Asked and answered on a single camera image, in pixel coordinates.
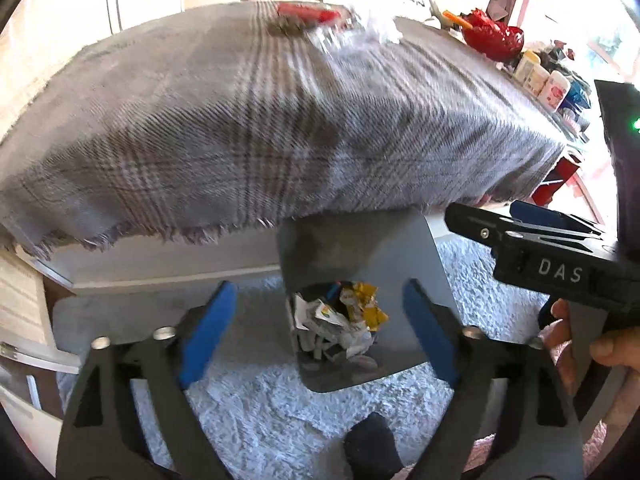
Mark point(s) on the orange toy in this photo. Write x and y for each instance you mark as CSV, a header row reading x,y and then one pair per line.
x,y
457,18

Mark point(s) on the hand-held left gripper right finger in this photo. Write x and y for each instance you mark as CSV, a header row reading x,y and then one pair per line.
x,y
430,332

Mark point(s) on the clear plastic wrapper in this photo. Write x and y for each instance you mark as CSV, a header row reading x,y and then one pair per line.
x,y
372,30

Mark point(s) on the bamboo folding screen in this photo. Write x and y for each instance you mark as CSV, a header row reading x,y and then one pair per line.
x,y
65,20

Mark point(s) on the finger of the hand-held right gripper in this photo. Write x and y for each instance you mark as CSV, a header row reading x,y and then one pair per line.
x,y
555,217
480,227

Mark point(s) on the grey shaggy rug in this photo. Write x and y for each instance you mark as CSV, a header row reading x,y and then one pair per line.
x,y
260,410

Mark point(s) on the red basket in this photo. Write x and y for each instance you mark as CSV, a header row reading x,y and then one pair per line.
x,y
492,35

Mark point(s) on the grey plaid blanket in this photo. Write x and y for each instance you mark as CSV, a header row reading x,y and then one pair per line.
x,y
225,135

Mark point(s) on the white green carton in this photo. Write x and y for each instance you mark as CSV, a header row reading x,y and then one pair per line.
x,y
327,312

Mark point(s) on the person's foot black sock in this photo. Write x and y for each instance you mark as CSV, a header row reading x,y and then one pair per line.
x,y
372,447

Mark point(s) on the person's right hand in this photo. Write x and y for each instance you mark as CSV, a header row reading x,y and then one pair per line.
x,y
612,352

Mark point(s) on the white wrapper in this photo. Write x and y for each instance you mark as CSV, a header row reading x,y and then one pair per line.
x,y
302,327

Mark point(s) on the red small packet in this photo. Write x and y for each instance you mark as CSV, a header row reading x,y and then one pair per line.
x,y
305,11

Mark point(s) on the white bottle red label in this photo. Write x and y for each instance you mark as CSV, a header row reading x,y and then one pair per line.
x,y
555,91

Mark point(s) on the dark grey trash bin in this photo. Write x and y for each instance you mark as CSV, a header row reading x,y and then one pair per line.
x,y
350,255

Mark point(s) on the yellow snack wrapper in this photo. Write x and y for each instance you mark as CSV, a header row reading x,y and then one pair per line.
x,y
367,305

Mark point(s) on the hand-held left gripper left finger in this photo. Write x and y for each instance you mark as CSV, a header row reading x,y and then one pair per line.
x,y
207,335

